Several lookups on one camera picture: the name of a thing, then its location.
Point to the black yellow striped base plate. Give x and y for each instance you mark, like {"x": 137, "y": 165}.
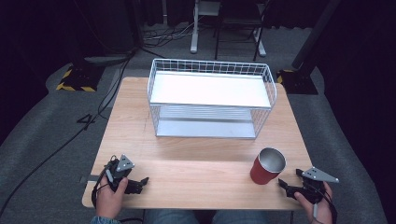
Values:
{"x": 79, "y": 79}
{"x": 297, "y": 82}

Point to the person's right hand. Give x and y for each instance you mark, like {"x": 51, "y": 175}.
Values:
{"x": 320, "y": 211}

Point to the person's legs in jeans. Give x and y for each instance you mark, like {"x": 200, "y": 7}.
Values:
{"x": 174, "y": 217}

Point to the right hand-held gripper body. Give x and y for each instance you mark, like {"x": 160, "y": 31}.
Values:
{"x": 313, "y": 189}

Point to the white desk frame legs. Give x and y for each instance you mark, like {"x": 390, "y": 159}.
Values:
{"x": 195, "y": 34}

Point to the person's denim sleeve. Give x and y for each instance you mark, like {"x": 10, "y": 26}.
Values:
{"x": 104, "y": 221}

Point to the red metal cup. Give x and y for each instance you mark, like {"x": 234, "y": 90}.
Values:
{"x": 263, "y": 174}

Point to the black metal chair frame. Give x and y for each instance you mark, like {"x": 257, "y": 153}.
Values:
{"x": 238, "y": 21}

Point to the black slanted pole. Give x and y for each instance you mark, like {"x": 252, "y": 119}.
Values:
{"x": 314, "y": 34}

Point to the person's left hand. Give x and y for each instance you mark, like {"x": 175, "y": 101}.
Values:
{"x": 108, "y": 200}

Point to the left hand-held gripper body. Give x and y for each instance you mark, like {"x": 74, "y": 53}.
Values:
{"x": 115, "y": 170}

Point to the grey tape strip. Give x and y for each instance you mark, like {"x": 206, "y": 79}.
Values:
{"x": 92, "y": 178}

